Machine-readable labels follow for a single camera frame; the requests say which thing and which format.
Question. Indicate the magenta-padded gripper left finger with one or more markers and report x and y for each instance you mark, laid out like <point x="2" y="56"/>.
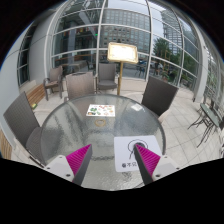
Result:
<point x="77" y="160"/>

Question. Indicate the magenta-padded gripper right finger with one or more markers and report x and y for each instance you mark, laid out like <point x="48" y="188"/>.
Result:
<point x="148" y="160"/>

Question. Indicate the white printed mouse pad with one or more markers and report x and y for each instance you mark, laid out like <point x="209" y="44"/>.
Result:
<point x="121" y="151"/>

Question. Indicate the small clear card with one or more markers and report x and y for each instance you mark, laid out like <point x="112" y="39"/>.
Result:
<point x="137" y="107"/>

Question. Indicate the colourful picture menu card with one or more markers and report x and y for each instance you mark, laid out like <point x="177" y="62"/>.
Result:
<point x="100" y="110"/>

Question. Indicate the grey wicker chair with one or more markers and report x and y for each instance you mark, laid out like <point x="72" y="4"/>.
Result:
<point x="107" y="73"/>
<point x="80" y="85"/>
<point x="55" y="75"/>
<point x="20" y="120"/>
<point x="159" y="95"/>

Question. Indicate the dark folding table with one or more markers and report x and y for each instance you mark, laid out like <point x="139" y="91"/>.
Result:
<point x="210" y="115"/>

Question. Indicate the wooden slatted bench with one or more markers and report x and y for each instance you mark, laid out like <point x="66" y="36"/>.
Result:
<point x="35" y="95"/>

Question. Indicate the gold menu stand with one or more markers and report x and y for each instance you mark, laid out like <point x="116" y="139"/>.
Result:
<point x="122" y="52"/>

